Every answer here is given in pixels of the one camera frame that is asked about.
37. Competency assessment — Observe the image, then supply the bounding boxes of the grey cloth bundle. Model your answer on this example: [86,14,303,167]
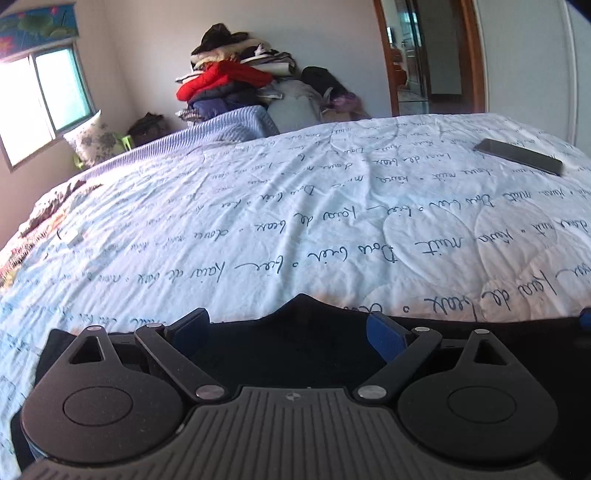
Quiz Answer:
[268,80,324,134]

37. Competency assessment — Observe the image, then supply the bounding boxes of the wooden door frame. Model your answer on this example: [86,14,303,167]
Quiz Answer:
[373,0,488,118]

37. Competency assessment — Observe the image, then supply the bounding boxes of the white script-printed quilt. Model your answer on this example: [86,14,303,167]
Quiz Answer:
[0,113,591,480]

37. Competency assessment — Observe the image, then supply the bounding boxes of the white wardrobe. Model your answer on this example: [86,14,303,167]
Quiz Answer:
[478,0,591,153]

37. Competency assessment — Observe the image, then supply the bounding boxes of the black backpack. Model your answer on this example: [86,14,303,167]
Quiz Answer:
[301,66,345,100]

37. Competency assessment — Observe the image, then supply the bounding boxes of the black pants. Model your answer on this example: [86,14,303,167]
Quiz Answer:
[9,293,591,480]

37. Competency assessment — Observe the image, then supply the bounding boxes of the floral bed sheet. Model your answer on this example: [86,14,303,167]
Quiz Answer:
[0,178,105,287]

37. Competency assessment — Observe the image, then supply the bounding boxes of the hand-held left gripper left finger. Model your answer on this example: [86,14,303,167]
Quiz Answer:
[55,308,229,402]

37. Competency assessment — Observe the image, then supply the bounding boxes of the blue knitted blanket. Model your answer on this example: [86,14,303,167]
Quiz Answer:
[99,105,280,171]

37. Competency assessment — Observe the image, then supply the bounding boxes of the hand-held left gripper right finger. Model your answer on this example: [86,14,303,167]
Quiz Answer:
[352,311,513,402]

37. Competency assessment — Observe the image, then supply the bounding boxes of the purple cloth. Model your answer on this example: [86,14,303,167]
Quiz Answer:
[330,92,358,114]

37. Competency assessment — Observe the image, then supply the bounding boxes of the floral roller blind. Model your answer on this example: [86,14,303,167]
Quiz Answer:
[0,0,81,65]

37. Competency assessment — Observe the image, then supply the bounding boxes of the pile of clothes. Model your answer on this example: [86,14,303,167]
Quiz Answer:
[175,24,298,123]

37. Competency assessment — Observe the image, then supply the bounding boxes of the red jacket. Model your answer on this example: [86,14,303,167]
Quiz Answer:
[177,61,274,103]

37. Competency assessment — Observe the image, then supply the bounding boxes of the black smartphone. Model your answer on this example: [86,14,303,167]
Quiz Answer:
[474,137,565,177]

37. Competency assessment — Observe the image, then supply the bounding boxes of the floral pillow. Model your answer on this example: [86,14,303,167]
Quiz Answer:
[64,111,122,167]

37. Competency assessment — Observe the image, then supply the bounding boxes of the window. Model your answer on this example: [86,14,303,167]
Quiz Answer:
[0,44,95,171]

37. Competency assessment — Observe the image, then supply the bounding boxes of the black bag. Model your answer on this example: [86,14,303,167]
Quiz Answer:
[127,112,167,146]

